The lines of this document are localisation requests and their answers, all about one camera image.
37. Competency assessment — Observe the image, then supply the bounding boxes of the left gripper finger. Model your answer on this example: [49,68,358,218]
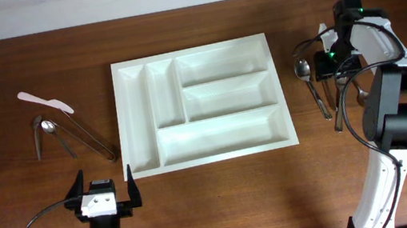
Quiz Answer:
[65,170,84,199]
[126,164,143,208]

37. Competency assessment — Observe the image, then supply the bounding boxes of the large steel fork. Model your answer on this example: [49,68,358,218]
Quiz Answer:
[334,77,347,133]

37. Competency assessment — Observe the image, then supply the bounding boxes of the large steel spoon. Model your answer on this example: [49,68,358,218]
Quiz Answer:
[293,58,333,121]

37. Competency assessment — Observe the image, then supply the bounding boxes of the steel spoon bowl down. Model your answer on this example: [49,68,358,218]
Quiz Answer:
[352,80,369,107]

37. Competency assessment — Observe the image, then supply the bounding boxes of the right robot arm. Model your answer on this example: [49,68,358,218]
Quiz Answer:
[314,0,407,228]

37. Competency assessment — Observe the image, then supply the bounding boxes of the metal tongs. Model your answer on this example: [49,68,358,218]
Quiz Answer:
[54,110,117,162]

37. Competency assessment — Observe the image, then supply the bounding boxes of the small steel teaspoon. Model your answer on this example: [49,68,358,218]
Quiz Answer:
[41,120,78,160]

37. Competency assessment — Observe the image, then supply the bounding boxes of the small dark steel spoon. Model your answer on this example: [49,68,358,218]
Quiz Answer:
[32,115,42,161]

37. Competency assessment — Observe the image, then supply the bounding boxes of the white plastic knife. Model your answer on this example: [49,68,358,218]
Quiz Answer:
[17,92,74,114]

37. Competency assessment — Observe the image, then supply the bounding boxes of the white plastic cutlery tray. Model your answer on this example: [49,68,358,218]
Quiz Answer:
[111,34,299,179]

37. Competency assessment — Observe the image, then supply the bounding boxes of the right black cable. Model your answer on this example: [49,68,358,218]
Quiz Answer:
[288,14,407,228]

